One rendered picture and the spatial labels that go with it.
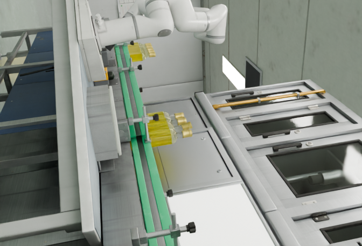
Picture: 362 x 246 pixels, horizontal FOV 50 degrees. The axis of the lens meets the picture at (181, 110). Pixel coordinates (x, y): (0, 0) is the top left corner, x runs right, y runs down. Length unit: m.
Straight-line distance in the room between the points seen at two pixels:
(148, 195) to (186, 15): 0.73
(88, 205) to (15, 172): 0.92
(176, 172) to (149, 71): 6.30
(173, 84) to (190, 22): 6.56
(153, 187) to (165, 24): 0.63
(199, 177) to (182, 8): 0.72
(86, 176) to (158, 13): 0.73
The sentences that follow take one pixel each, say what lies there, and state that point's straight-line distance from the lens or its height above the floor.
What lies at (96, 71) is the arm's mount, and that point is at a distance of 1.56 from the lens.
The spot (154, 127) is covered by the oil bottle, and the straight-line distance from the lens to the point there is 1.77.
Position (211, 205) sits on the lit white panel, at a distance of 1.55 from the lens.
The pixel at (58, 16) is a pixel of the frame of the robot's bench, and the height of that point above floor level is 0.68.
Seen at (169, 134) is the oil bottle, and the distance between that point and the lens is 1.71.
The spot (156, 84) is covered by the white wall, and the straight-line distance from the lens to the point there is 8.07.
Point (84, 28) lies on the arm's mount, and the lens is 1.45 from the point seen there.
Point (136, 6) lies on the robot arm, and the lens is 1.96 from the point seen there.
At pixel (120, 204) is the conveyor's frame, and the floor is 0.82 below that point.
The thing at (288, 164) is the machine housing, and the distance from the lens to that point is 1.86.
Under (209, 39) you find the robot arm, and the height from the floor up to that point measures 1.30.
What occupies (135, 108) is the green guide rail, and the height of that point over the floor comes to 0.93.
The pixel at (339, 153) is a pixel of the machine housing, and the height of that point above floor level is 1.85.
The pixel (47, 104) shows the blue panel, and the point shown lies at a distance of 1.89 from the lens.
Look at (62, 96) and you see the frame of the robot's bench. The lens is 1.35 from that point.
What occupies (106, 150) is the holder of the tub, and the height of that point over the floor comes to 0.79.
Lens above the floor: 0.86
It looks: 9 degrees up
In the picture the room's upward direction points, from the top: 82 degrees clockwise
